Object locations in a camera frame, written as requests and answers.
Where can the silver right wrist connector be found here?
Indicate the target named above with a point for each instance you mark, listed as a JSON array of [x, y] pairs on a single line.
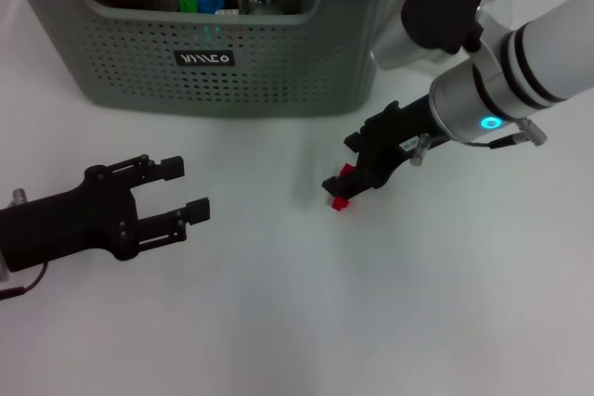
[[420, 150]]

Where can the green stepped toy block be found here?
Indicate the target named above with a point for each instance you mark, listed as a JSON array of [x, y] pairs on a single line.
[[188, 5]]

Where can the dark red curved toy block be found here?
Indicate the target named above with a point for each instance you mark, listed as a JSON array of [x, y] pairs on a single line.
[[340, 204]]

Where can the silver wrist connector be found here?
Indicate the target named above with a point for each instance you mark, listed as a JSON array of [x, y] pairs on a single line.
[[19, 196], [420, 150]]

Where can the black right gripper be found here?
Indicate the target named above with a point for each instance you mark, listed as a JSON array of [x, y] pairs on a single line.
[[399, 136]]

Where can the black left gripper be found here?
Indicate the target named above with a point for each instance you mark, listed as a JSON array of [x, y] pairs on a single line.
[[65, 224]]

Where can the grey-green perforated storage bin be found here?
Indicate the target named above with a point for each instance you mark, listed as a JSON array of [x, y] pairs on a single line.
[[260, 85]]

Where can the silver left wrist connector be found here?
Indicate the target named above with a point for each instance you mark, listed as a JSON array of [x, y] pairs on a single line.
[[19, 196]]

